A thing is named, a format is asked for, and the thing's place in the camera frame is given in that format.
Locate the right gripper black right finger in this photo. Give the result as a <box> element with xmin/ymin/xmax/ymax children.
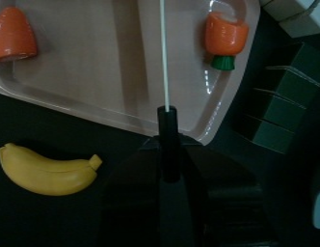
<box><xmin>179</xmin><ymin>133</ymin><xmax>277</xmax><ymax>247</ymax></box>

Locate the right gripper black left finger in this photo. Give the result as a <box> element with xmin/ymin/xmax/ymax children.
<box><xmin>96</xmin><ymin>134</ymin><xmax>164</xmax><ymax>247</ymax></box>

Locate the dark green knife holder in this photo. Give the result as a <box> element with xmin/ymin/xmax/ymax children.
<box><xmin>241</xmin><ymin>41</ymin><xmax>320</xmax><ymax>155</ymax></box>

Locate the yellow toy banana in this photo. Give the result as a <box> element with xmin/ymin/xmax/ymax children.
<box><xmin>0</xmin><ymin>142</ymin><xmax>103</xmax><ymax>197</ymax></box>

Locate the pink cutting board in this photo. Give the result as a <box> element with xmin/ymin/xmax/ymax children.
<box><xmin>0</xmin><ymin>0</ymin><xmax>262</xmax><ymax>146</ymax></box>

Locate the orange carrot tip half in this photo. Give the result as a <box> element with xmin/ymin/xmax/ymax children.
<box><xmin>0</xmin><ymin>7</ymin><xmax>39</xmax><ymax>63</ymax></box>

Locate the white rectangular box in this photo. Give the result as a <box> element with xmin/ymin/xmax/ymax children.
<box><xmin>258</xmin><ymin>0</ymin><xmax>320</xmax><ymax>39</ymax></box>

